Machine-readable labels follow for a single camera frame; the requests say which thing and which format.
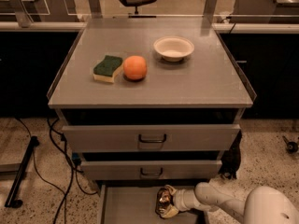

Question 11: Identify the clear acrylic barrier panel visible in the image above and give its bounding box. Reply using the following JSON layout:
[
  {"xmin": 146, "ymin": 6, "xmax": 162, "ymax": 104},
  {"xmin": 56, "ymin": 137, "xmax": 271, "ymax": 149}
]
[{"xmin": 0, "ymin": 0, "xmax": 299, "ymax": 28}]

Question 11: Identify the black floor cable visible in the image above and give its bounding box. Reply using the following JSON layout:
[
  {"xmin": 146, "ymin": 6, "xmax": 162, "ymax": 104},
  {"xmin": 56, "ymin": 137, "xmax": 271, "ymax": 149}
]
[{"xmin": 14, "ymin": 117, "xmax": 98, "ymax": 224}]

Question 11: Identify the middle grey drawer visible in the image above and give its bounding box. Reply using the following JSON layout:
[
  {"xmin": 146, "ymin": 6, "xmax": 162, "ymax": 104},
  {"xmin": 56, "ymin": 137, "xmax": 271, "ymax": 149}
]
[{"xmin": 81, "ymin": 161, "xmax": 221, "ymax": 180}]

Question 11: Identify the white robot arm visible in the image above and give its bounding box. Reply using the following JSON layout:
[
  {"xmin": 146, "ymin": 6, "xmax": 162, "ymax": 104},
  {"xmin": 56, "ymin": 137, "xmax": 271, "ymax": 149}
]
[{"xmin": 156, "ymin": 182, "xmax": 299, "ymax": 224}]

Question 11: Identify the black bag behind cabinet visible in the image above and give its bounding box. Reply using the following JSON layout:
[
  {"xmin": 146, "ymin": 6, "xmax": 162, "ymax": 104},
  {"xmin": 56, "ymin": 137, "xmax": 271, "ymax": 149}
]
[{"xmin": 219, "ymin": 131, "xmax": 242, "ymax": 179}]

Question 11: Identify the orange fruit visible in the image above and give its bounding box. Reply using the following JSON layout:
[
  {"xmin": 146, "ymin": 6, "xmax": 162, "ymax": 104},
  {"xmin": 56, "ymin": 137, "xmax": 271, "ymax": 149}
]
[{"xmin": 123, "ymin": 56, "xmax": 147, "ymax": 80}]

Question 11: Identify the green yellow sponge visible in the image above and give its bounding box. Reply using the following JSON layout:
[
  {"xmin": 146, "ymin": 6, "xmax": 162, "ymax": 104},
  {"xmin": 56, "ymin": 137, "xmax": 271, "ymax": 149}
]
[{"xmin": 93, "ymin": 55, "xmax": 122, "ymax": 83}]

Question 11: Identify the bottom grey drawer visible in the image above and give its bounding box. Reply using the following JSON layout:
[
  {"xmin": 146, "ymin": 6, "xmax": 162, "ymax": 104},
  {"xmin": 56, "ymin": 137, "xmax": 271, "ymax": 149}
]
[{"xmin": 97, "ymin": 185, "xmax": 209, "ymax": 224}]

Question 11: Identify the grey drawer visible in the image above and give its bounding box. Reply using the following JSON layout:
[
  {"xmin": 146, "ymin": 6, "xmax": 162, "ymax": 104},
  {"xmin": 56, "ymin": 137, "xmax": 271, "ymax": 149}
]
[
  {"xmin": 97, "ymin": 185, "xmax": 209, "ymax": 224},
  {"xmin": 63, "ymin": 124, "xmax": 240, "ymax": 153},
  {"xmin": 81, "ymin": 161, "xmax": 221, "ymax": 180}
]

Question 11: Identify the black caster wheel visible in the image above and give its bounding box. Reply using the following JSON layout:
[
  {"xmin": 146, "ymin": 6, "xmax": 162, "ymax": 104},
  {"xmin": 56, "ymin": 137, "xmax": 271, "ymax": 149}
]
[{"xmin": 283, "ymin": 136, "xmax": 299, "ymax": 154}]

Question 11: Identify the top grey drawer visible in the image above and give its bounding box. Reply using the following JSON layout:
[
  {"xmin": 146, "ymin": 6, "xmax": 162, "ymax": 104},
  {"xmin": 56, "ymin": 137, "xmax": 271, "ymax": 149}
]
[{"xmin": 63, "ymin": 124, "xmax": 240, "ymax": 153}]

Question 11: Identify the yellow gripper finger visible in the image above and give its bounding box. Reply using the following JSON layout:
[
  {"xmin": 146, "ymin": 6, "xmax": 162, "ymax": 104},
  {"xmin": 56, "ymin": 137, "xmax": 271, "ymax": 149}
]
[
  {"xmin": 164, "ymin": 185, "xmax": 178, "ymax": 196},
  {"xmin": 159, "ymin": 205, "xmax": 178, "ymax": 219}
]

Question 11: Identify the white bowl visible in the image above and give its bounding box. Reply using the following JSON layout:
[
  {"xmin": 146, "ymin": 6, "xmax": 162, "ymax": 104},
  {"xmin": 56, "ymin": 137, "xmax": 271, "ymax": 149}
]
[{"xmin": 153, "ymin": 36, "xmax": 194, "ymax": 62}]

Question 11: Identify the grey drawer cabinet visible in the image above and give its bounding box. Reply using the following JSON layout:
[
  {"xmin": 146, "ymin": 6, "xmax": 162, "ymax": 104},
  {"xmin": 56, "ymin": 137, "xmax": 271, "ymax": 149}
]
[{"xmin": 46, "ymin": 15, "xmax": 258, "ymax": 224}]

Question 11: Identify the black table leg base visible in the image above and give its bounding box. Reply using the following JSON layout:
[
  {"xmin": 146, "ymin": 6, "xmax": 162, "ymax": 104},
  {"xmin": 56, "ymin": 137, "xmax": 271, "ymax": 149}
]
[{"xmin": 5, "ymin": 136, "xmax": 39, "ymax": 208}]

